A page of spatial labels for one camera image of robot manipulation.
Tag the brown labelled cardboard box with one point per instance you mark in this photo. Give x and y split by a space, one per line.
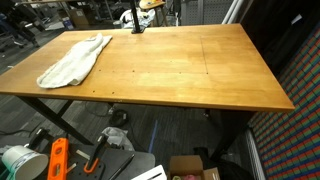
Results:
79 17

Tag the colourful checkered panel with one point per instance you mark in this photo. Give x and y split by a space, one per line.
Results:
293 133

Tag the white bucket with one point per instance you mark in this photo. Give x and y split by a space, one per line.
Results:
23 163

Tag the white paper sheet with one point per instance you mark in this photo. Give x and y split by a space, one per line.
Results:
150 174

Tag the open cardboard box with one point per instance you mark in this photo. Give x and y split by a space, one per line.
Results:
185 163

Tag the orange black bar clamp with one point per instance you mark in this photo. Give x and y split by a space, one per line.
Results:
96 151

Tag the white plastic bag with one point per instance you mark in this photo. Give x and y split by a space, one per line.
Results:
116 136

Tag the white paper label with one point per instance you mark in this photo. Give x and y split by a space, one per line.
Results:
297 18

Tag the white pipes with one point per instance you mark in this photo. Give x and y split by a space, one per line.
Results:
231 11

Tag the dark grey board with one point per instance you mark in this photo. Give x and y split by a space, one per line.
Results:
136 161

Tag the white bag pile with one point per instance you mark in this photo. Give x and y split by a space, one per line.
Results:
146 18

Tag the black pen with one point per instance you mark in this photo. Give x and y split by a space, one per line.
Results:
121 166

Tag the black bag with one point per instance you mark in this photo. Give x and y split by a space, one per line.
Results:
233 170

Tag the grey tape roll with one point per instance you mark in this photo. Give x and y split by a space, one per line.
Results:
117 24

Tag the black camera stand pole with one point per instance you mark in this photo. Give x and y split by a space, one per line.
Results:
134 16

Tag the black table leg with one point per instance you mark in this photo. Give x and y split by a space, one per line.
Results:
233 133
50 115

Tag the white terry cloth towel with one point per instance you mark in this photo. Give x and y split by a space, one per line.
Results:
73 63

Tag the round wooden stool table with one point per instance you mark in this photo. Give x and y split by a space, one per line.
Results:
151 4

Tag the grey pegboard panel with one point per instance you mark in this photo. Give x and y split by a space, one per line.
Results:
210 11

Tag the orange spirit level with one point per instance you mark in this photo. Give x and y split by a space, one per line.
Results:
57 160

